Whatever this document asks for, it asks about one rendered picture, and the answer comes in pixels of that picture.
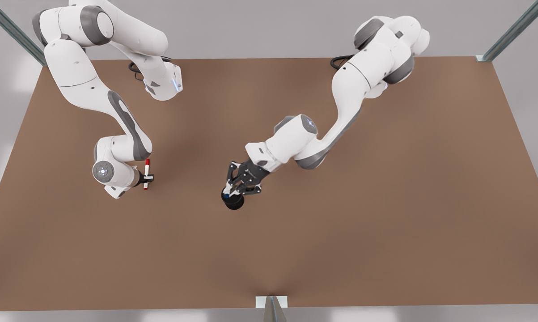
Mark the black cable loop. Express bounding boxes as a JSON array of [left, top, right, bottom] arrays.
[[128, 56, 174, 82], [330, 54, 355, 70]]

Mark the black round cup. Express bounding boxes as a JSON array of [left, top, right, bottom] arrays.
[[221, 191, 246, 211]]

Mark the silver frame post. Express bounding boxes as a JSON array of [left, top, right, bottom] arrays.
[[0, 0, 48, 67], [474, 0, 538, 63], [256, 295, 288, 322]]

